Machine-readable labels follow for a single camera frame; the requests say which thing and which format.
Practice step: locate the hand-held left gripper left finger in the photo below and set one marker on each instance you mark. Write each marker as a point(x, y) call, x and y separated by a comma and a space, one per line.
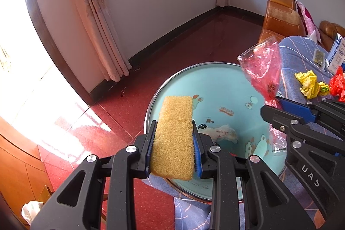
point(145, 150)

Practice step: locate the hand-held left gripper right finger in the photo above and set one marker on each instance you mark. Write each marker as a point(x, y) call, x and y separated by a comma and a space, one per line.
point(197, 154)

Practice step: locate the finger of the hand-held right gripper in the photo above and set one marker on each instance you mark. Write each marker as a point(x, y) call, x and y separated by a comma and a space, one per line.
point(280, 118)
point(293, 107)

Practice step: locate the yellow sponge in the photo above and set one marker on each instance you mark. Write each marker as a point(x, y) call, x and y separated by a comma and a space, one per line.
point(172, 138)

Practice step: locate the pink transparent plastic bag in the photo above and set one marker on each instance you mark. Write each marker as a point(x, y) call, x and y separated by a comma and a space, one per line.
point(265, 71)

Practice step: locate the red plastic bag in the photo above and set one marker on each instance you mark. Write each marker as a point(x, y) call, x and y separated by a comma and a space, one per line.
point(338, 84)

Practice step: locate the teal cartoon trash bin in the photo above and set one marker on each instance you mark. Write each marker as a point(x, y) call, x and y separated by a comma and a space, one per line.
point(229, 90)

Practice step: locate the yellow plastic bag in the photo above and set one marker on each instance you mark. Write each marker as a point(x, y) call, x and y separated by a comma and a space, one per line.
point(310, 83)

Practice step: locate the white plastic bag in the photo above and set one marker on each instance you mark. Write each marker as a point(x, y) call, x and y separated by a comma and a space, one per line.
point(226, 134)

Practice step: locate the blue plaid tablecloth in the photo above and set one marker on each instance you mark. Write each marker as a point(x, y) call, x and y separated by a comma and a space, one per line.
point(296, 52)

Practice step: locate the dark flat packet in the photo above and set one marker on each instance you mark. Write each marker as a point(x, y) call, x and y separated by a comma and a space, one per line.
point(318, 57)

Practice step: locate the white milk carton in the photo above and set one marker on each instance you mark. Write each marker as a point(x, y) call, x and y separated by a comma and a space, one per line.
point(335, 53)

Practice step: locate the orange leather sofa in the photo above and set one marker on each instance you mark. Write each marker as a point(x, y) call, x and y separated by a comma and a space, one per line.
point(330, 30)

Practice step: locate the large pink floral pillow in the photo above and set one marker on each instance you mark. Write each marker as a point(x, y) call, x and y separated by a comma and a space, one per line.
point(306, 17)

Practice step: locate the orange leather armchair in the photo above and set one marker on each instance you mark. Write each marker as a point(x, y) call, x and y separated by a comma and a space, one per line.
point(280, 17)

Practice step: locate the small cardboard box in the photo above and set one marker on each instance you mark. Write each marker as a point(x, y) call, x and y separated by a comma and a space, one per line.
point(45, 196)

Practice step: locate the wooden cabinet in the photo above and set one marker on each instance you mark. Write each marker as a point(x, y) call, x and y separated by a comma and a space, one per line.
point(16, 154)

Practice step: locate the crumpled white tissue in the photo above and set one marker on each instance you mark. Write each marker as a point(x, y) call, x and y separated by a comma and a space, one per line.
point(31, 212)

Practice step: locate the wide pink curtain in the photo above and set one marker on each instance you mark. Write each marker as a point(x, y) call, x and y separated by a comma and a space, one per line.
point(99, 25)

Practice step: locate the dark wooden door frame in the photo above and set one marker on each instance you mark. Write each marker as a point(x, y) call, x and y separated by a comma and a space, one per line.
point(54, 44)

